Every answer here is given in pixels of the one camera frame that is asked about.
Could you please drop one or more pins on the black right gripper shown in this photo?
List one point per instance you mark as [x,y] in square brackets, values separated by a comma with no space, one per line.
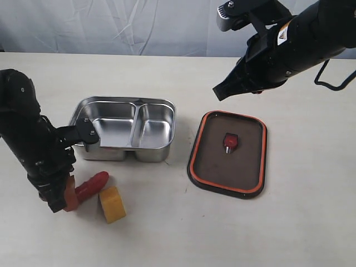
[265,65]

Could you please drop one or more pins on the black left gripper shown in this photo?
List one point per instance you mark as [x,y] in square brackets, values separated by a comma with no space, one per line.
[48,158]

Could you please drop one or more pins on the red sausage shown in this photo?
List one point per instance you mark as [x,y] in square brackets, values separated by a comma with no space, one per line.
[92,186]

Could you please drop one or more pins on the yellow cheese wedge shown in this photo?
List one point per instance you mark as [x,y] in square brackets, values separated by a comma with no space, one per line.
[112,205]

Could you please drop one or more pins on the lunch box lid orange seal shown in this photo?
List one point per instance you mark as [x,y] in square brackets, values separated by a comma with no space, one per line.
[229,155]

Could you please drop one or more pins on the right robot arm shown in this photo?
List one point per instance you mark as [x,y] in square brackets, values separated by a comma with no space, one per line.
[322,31]

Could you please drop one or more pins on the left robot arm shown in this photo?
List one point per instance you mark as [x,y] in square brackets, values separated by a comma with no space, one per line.
[18,105]

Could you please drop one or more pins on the steel two-compartment lunch box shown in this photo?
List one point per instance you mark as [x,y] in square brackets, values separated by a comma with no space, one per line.
[144,127]

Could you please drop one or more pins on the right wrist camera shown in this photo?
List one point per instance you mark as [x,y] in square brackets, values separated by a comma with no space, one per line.
[235,15]

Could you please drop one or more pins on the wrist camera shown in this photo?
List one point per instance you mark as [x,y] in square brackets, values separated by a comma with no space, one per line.
[83,131]
[235,15]

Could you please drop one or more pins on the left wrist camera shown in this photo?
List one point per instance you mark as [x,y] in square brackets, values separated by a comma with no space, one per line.
[83,131]

